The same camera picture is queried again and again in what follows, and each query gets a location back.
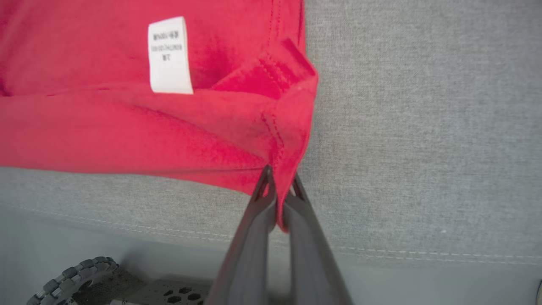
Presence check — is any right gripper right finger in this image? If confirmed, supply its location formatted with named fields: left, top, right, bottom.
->
left=281, top=172, right=353, bottom=305

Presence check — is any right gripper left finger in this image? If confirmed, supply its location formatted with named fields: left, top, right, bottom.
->
left=205, top=165, right=278, bottom=305

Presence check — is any red and white basketball jersey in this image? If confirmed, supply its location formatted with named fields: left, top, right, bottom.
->
left=0, top=0, right=319, bottom=233

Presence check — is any grey roller robot wheel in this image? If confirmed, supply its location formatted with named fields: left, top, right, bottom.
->
left=26, top=256, right=120, bottom=305

